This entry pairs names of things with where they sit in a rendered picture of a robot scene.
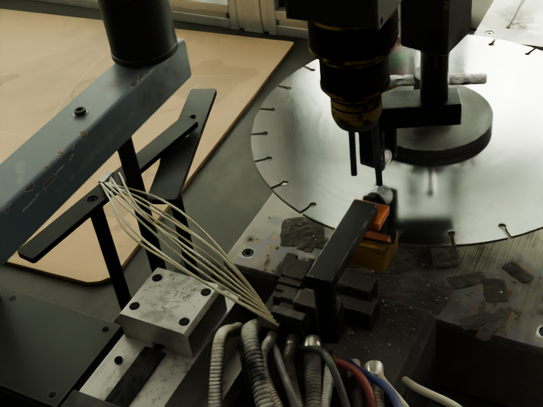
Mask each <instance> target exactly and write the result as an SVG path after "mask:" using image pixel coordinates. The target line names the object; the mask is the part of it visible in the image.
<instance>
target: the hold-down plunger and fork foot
mask: <svg viewBox="0 0 543 407"><path fill-rule="evenodd" d="M449 58H450V53H449V54H448V55H446V56H440V55H429V54H425V53H422V52H420V90H399V91H386V92H384V93H382V94H381V102H382V112H381V115H380V118H379V120H378V131H379V142H380V152H381V170H382V171H383V170H384V169H385V145H386V146H388V147H389V149H390V150H391V153H392V157H393V158H396V156H397V155H398V146H397V128H421V127H434V126H447V125H460V124H461V107H462V104H461V97H460V94H459V90H458V88H457V87H448V84H449ZM359 146H360V164H361V165H364V166H368V167H371V168H373V169H375V166H374V157H373V139H372V129H369V130H368V131H365V132H359Z"/></svg>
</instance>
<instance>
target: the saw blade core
mask: <svg viewBox="0 0 543 407"><path fill-rule="evenodd" d="M494 41H495V38H490V37H484V36H471V35H467V36H466V37H465V38H464V39H463V40H462V41H461V42H460V43H459V44H458V45H457V46H456V47H455V48H454V49H453V50H452V51H451V52H450V58H449V73H486V74H487V83H486V84H485V85H461V86H465V87H468V88H470V89H472V90H475V91H476V92H478V93H479V94H481V95H482V96H483V97H484V98H485V99H486V100H487V101H488V102H489V103H490V105H491V107H492V109H493V112H494V119H493V128H492V131H491V133H490V135H489V136H488V137H487V139H486V140H485V141H484V142H483V143H482V144H480V145H479V146H478V147H477V148H475V149H472V150H470V151H469V152H466V153H463V154H460V155H456V156H453V157H445V158H437V159H423V158H415V157H407V156H403V155H401V154H398V155H397V156H396V158H393V157H392V158H391V160H390V162H389V163H388V165H386V166H385V169H384V170H383V171H382V180H383V185H382V186H381V187H378V186H377V185H376V175H375V169H373V168H371V167H368V166H364V165H361V164H360V146H359V133H358V132H356V161H357V175H356V176H351V165H350V152H349V139H348V132H346V131H344V130H342V129H341V128H339V127H338V126H337V124H336V122H335V121H334V120H333V119H332V115H331V111H330V97H328V96H327V95H326V94H324V93H323V92H322V90H321V88H320V82H319V81H320V70H319V60H318V59H317V60H315V61H312V62H310V63H309V64H308V65H305V68H304V67H302V68H300V69H299V70H297V71H296V72H294V73H292V74H291V75H290V76H288V77H287V78H285V79H284V80H283V81H282V82H281V83H280V84H279V87H278V86H277V87H276V88H275V89H274V90H273V91H272V92H271V93H270V94H269V95H268V96H267V98H266V99H265V100H264V102H263V104H262V105H261V107H260V110H258V112H257V115H256V117H255V120H254V123H253V126H252V130H251V138H250V142H251V151H252V155H253V158H254V162H255V165H256V168H257V170H258V172H259V174H260V176H261V177H262V179H263V181H264V182H265V183H266V184H267V186H268V187H269V188H270V189H272V192H273V193H274V194H275V195H276V196H277V197H278V198H279V199H281V200H282V201H283V202H284V203H285V204H287V205H288V206H289V207H290V208H292V209H293V210H295V211H296V212H298V213H300V214H301V213H303V212H304V213H303V216H305V217H306V218H308V219H310V220H312V221H314V222H316V223H318V224H320V225H323V226H325V227H327V228H329V229H333V230H335V229H336V227H337V226H338V224H339V222H340V221H341V220H342V218H343V216H344V214H345V213H346V211H347V210H348V208H349V207H350V205H351V203H352V201H353V200H354V199H362V200H366V201H369V202H374V203H377V204H384V205H388V206H389V215H388V216H387V218H386V220H385V222H384V224H383V225H382V227H381V229H380V231H375V230H371V229H369V230H368V231H367V233H366V234H367V237H366V238H365V240H368V241H375V242H380V243H385V244H390V245H394V244H395V241H396V238H397V234H396V232H402V234H401V236H400V238H399V242H398V245H402V246H411V247H427V248H444V247H452V244H451V240H450V236H449V235H448V234H449V233H453V234H455V235H454V236H453V238H454V242H455V247H461V246H470V245H482V244H488V243H492V242H497V241H504V240H507V235H506V234H505V232H504V231H503V230H502V229H501V228H499V226H504V227H505V230H506V232H507V234H508V235H509V237H510V238H515V237H520V236H523V235H526V234H529V233H533V232H536V231H537V230H540V229H543V52H542V51H540V50H537V49H536V50H534V51H533V48H531V47H528V46H525V45H522V44H517V43H513V42H510V41H506V40H499V39H497V40H496V41H495V42H494ZM493 42H494V45H493V46H490V45H491V44H492V43H493ZM529 53H530V55H529V56H526V55H528V54H529ZM419 66H420V51H418V50H415V49H412V48H405V47H402V46H401V45H400V36H398V43H397V46H396V48H395V49H394V50H393V51H392V52H391V53H390V54H389V75H410V74H414V71H415V70H416V69H417V68H418V67H419ZM310 70H312V71H314V72H311V71H310ZM286 89H291V90H286ZM271 110H274V111H271ZM263 134H267V135H266V136H264V135H263ZM269 158H270V159H271V160H269V161H267V159H269ZM283 183H287V184H286V185H282V184H283ZM273 188H274V189H273ZM312 204H314V205H316V206H315V207H311V208H310V209H308V208H309V206H310V205H312ZM307 209H308V210H307ZM305 210H307V211H305Z"/></svg>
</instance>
